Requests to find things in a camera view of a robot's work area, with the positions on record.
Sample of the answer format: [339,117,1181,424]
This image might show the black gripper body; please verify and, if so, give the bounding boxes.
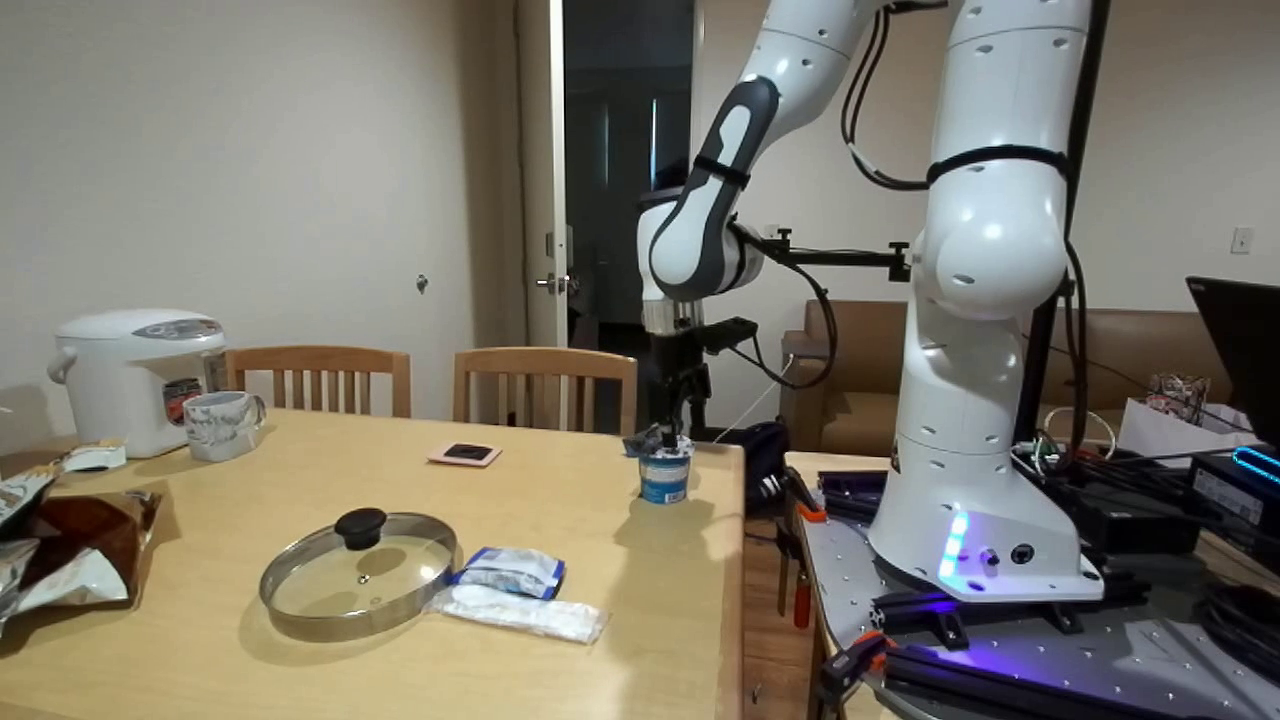
[642,317,756,427]

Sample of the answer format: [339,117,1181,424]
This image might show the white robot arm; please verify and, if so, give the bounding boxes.
[636,0,1105,604]

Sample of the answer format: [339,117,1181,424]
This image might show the right wooden chair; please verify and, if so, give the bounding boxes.
[452,345,636,438]

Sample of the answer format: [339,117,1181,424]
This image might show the wooden chair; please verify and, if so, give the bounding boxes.
[219,345,412,418]
[452,345,636,438]

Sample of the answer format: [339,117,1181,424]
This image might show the brown leather sofa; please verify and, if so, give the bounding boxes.
[782,301,1231,456]

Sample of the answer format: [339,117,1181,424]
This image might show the glass pot lid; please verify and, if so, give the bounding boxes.
[261,509,461,641]

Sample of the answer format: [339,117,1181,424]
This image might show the left wooden chair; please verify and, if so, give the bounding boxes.
[219,345,412,418]

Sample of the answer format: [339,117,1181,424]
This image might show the clear plastic cup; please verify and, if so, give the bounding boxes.
[183,394,268,462]

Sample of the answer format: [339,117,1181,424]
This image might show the white electric water boiler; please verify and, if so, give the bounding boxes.
[50,307,224,456]

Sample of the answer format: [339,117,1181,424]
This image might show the black monitor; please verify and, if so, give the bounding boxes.
[1190,275,1280,450]

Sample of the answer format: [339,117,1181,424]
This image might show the brown snack bag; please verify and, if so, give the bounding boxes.
[31,490,163,604]

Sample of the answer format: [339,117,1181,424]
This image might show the small white wrapper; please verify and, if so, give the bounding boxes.
[61,444,130,471]

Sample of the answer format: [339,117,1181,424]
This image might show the white crumpled wrapper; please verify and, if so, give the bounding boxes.
[0,542,130,624]

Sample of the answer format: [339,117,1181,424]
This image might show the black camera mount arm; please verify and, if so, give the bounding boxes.
[729,224,912,283]

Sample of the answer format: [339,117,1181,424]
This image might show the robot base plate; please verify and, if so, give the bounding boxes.
[787,452,1280,720]

